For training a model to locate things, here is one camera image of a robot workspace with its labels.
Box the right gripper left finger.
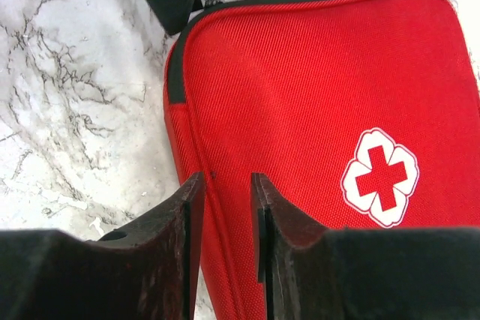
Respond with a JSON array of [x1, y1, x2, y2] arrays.
[[96, 172, 205, 319]]

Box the red black medicine case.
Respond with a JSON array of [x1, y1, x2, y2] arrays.
[[164, 0, 479, 319]]

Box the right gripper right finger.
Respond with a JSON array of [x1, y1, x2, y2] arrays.
[[250, 173, 338, 319]]

